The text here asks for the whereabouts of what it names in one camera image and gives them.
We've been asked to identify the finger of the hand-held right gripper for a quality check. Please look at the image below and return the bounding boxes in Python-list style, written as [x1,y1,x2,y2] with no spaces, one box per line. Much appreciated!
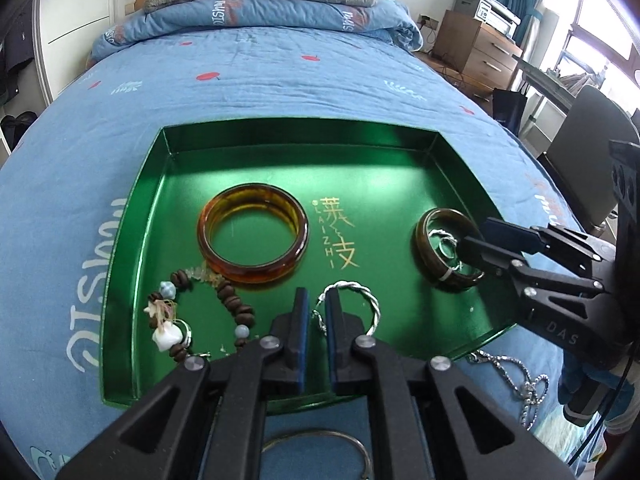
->
[459,236,608,306]
[484,217,618,265]

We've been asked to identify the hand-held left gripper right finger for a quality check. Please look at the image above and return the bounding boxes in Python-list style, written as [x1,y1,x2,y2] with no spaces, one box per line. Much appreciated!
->
[325,287,576,480]

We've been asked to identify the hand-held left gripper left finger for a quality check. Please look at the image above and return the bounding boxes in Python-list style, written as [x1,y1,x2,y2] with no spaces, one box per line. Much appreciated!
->
[55,287,313,480]

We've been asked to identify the twisted silver ring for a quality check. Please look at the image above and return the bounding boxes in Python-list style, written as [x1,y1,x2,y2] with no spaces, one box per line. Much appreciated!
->
[311,281,381,337]
[427,227,458,261]

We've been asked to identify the dark brown bangle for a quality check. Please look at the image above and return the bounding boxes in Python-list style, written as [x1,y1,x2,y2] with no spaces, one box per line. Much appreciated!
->
[414,208,486,292]

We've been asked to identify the wooden bead bracelet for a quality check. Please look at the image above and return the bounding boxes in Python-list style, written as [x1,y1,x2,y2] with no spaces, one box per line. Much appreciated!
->
[145,267,256,363]

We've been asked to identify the wide amber bangle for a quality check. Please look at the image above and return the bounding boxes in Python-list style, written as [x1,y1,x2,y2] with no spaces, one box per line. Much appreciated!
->
[196,185,309,289]

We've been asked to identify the green metal tray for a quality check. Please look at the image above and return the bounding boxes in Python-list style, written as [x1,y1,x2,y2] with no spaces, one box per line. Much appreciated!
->
[100,119,518,407]

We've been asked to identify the person's right hand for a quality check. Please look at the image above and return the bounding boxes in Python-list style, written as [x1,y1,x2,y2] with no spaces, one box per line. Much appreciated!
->
[560,355,633,433]

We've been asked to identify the thin silver bangle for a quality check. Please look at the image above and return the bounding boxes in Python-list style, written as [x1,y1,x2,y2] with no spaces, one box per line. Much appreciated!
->
[261,432,373,480]

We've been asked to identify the grey chair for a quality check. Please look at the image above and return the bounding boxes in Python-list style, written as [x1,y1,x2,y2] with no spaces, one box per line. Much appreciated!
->
[537,85,640,233]

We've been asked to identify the black tote bag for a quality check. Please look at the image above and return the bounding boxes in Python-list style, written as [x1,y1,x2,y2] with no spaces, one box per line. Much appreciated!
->
[492,87,528,136]

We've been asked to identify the desk with keyboard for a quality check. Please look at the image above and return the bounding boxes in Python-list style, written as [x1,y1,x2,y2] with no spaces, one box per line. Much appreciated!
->
[515,55,586,111]

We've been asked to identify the wooden nightstand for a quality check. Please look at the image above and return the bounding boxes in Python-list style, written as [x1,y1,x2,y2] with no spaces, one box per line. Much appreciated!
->
[432,10,523,92]

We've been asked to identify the white printer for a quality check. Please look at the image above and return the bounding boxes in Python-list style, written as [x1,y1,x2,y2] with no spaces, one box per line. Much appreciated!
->
[454,0,521,36]

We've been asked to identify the folded blue duvet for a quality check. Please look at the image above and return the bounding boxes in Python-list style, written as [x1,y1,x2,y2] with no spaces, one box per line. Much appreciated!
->
[90,0,425,61]

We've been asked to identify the black backpack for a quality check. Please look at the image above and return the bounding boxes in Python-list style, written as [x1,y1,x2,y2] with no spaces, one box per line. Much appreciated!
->
[0,112,38,148]

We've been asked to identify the white wardrobe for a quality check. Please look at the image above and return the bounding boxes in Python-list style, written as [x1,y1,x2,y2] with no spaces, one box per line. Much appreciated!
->
[0,0,131,156]

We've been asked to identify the hanging dark jacket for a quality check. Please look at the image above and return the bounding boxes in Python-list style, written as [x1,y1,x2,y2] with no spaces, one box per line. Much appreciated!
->
[0,10,36,96]

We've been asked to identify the silver chain necklace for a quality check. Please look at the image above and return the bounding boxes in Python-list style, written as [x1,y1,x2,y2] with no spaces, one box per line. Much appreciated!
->
[467,350,550,428]

